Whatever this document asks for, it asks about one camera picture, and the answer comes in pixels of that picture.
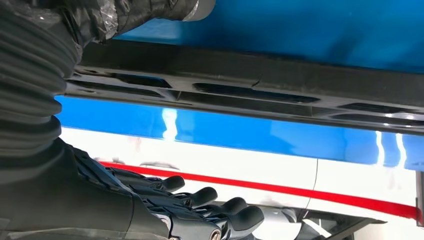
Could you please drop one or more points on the white car with red stripe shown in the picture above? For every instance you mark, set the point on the white car with red stripe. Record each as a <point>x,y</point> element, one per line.
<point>232,165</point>

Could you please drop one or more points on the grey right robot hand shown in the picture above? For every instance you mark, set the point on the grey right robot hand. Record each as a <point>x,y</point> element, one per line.
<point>66,198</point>

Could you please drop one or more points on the blue metal shelf rack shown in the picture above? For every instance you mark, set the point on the blue metal shelf rack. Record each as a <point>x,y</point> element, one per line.
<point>298,26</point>

